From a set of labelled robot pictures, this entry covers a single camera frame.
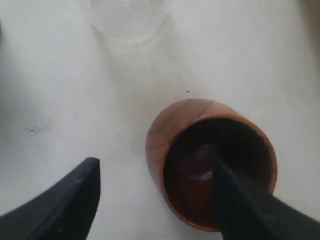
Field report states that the brown wooden cup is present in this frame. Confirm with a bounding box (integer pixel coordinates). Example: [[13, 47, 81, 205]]
[[145, 98, 278, 232]]

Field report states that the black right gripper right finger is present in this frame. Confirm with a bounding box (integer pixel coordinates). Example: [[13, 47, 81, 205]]
[[214, 159, 320, 240]]

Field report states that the clear plastic bottle white cap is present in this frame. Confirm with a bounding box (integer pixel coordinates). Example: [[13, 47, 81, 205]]
[[85, 0, 172, 45]]

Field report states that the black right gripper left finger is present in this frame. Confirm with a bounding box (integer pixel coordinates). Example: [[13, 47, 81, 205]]
[[0, 157, 101, 240]]

